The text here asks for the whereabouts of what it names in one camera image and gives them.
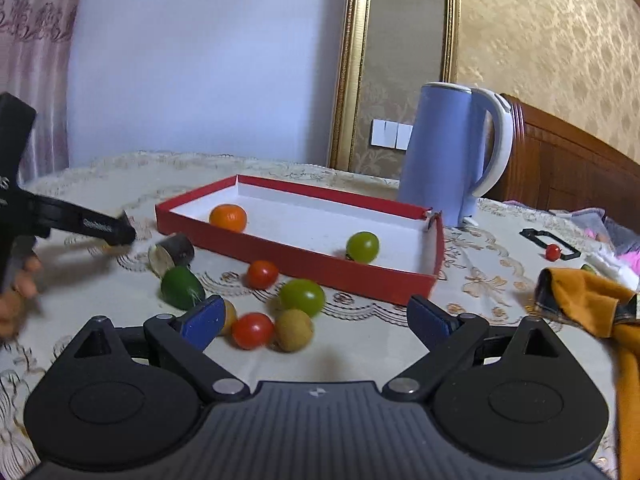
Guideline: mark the red cardboard box tray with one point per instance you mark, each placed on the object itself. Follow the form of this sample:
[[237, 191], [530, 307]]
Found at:
[[310, 232]]

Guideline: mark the dark sugarcane piece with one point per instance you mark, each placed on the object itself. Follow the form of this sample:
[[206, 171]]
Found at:
[[175, 251]]

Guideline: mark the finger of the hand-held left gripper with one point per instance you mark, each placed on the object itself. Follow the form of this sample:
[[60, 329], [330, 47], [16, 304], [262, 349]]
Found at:
[[95, 222]]

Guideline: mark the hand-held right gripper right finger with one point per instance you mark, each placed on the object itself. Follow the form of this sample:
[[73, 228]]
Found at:
[[427, 322]]

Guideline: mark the gold framed wall panel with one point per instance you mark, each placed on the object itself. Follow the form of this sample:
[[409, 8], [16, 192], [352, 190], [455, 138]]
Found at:
[[351, 60]]

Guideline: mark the wooden headboard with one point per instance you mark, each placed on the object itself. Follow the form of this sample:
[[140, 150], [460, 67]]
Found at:
[[565, 165]]

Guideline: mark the red cherry tomato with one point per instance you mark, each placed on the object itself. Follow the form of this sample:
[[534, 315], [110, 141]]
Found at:
[[252, 331], [262, 274]]

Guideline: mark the pink patterned curtain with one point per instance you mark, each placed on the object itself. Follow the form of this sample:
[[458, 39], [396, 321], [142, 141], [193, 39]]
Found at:
[[30, 35]]

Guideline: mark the person's left hand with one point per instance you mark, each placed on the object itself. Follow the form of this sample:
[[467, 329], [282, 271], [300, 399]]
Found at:
[[22, 287]]

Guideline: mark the orange mandarin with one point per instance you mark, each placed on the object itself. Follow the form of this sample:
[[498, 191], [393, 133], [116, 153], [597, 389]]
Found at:
[[228, 218]]

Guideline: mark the dark green lime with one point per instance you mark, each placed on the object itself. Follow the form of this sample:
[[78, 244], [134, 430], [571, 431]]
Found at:
[[181, 287]]

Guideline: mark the white crumpled cloth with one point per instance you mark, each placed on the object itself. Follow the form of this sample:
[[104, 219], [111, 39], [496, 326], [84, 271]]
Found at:
[[607, 266]]

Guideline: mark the white wall switch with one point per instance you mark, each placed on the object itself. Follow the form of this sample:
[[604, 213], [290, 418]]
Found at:
[[391, 134]]

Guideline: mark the blue electric kettle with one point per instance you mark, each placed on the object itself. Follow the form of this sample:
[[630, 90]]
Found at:
[[440, 155]]

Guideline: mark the orange cloth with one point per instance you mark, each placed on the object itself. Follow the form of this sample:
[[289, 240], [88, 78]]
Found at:
[[590, 300]]

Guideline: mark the pink cloth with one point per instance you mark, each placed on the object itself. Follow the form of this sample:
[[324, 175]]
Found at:
[[631, 259]]

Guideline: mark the small red tomato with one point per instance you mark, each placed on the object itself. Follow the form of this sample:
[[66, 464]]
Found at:
[[552, 252]]

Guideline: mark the brown longan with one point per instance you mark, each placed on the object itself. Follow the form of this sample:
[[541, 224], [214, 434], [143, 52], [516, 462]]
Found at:
[[230, 316], [294, 332]]

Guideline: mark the black rectangular frame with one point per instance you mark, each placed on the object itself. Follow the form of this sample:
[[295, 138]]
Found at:
[[529, 232]]

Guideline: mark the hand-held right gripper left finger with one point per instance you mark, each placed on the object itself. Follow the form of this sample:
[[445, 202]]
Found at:
[[202, 322]]

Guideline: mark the grey cloth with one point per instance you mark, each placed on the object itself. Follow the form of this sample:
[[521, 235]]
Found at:
[[617, 232]]

